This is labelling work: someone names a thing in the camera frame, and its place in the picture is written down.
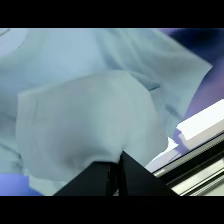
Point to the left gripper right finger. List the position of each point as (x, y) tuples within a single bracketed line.
[(140, 181)]

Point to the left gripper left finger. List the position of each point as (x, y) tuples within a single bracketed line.
[(95, 181)]

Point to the pale blue T-shirt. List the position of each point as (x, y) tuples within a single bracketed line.
[(80, 110)]

